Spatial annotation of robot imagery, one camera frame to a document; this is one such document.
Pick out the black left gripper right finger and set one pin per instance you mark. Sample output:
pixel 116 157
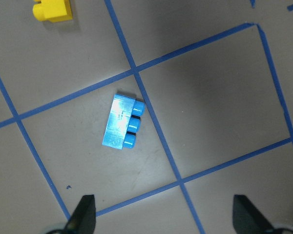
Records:
pixel 247 219

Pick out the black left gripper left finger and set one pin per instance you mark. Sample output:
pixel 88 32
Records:
pixel 83 219

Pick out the blue toy block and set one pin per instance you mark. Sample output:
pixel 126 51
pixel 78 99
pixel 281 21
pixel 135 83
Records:
pixel 123 123

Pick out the brown paper table cover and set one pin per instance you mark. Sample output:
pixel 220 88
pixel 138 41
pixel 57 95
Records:
pixel 216 77

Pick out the yellow toy block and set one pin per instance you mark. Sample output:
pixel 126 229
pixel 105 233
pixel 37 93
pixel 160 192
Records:
pixel 52 10

